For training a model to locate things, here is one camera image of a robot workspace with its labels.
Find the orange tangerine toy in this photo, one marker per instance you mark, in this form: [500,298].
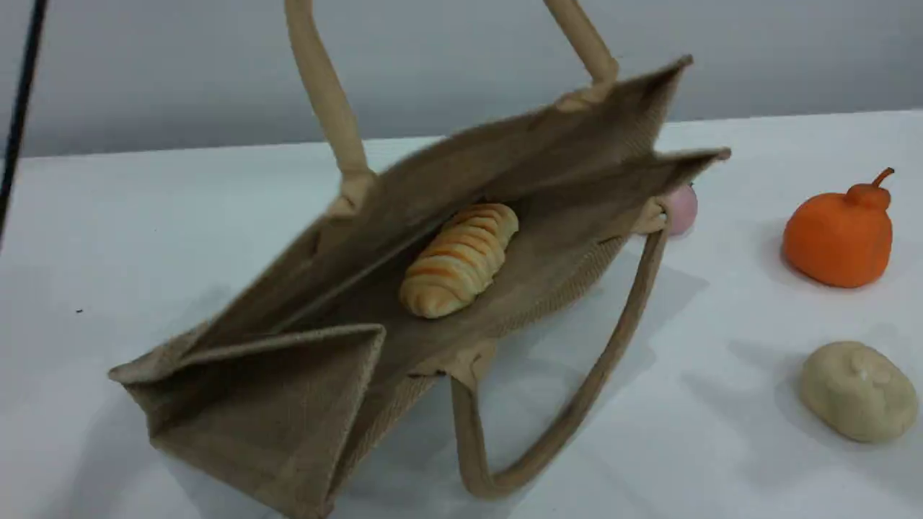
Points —
[836,241]

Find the long striped bread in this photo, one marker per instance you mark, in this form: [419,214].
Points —
[458,263]

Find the pink peach toy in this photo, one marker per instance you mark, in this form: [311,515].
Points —
[683,209]

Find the brown jute tote bag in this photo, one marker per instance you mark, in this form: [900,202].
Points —
[274,418]

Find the beige round bun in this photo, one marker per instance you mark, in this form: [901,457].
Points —
[858,393]

